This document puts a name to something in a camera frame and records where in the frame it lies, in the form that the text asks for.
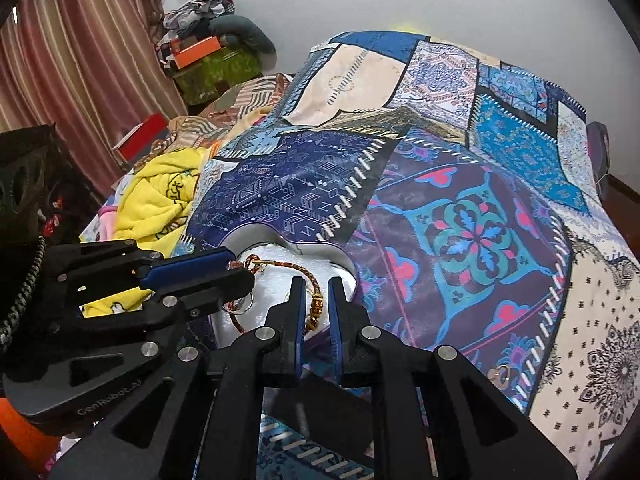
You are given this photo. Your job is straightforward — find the orange box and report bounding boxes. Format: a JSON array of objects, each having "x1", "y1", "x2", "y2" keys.
[{"x1": 169, "y1": 36, "x2": 222, "y2": 69}]

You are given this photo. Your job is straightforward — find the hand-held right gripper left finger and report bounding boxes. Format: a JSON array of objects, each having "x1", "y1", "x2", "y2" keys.
[{"x1": 47, "y1": 276, "x2": 308, "y2": 480}]

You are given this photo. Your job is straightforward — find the red box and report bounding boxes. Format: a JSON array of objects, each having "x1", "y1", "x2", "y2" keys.
[{"x1": 112, "y1": 112, "x2": 169, "y2": 162}]

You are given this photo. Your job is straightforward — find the green patterned box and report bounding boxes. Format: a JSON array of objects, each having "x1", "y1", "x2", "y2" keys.
[{"x1": 172, "y1": 47, "x2": 264, "y2": 107}]

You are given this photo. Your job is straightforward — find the red braided bracelet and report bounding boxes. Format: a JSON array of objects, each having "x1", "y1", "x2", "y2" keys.
[{"x1": 227, "y1": 255, "x2": 327, "y2": 333}]

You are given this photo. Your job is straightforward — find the purple heart-shaped tin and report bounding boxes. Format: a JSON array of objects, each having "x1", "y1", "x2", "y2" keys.
[{"x1": 207, "y1": 224, "x2": 361, "y2": 356}]

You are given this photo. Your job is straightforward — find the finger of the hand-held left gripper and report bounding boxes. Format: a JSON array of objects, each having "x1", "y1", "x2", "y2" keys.
[
  {"x1": 1, "y1": 267, "x2": 257, "y2": 435},
  {"x1": 42, "y1": 240, "x2": 236, "y2": 312}
]

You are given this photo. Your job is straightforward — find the striped pink curtain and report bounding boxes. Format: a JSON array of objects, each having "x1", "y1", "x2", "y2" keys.
[{"x1": 0, "y1": 0, "x2": 189, "y2": 197}]

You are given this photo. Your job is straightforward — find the blue patchwork blanket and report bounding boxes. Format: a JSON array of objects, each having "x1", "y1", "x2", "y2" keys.
[{"x1": 172, "y1": 30, "x2": 640, "y2": 480}]

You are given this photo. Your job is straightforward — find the yellow fleece blanket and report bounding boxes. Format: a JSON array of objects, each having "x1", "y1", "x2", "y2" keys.
[{"x1": 82, "y1": 146, "x2": 212, "y2": 319}]

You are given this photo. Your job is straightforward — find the pile of clothes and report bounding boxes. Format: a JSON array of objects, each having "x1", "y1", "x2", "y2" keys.
[{"x1": 155, "y1": 0, "x2": 237, "y2": 68}]

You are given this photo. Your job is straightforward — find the black white braided strap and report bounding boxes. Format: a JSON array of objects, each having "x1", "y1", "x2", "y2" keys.
[{"x1": 0, "y1": 237, "x2": 47, "y2": 354}]

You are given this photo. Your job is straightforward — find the dark grey bag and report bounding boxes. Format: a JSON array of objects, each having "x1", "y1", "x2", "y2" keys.
[{"x1": 587, "y1": 121, "x2": 612, "y2": 197}]

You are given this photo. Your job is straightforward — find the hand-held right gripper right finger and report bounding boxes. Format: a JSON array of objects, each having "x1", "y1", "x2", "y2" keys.
[{"x1": 327, "y1": 276, "x2": 578, "y2": 480}]

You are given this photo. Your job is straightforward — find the striped brown blanket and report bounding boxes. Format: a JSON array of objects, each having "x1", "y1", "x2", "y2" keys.
[{"x1": 145, "y1": 74, "x2": 297, "y2": 162}]

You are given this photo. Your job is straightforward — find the cartoon print bedsheet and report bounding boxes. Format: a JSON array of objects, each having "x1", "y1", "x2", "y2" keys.
[{"x1": 79, "y1": 180, "x2": 132, "y2": 242}]

